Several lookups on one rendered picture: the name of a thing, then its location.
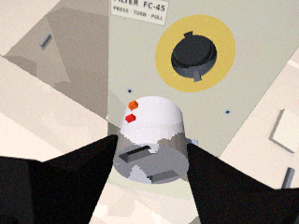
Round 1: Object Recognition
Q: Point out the white and grey cylinder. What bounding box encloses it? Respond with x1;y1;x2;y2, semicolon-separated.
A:
113;96;189;184

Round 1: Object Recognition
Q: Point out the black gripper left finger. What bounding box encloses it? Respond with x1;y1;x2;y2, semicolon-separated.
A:
0;134;118;224

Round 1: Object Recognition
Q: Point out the small grey cylinder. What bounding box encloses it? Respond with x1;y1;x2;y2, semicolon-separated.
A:
39;33;51;48

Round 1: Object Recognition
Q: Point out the dark grey flat bar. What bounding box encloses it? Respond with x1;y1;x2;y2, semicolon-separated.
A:
281;167;295;189

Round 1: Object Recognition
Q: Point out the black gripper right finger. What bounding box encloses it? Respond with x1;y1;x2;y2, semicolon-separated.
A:
187;143;299;224

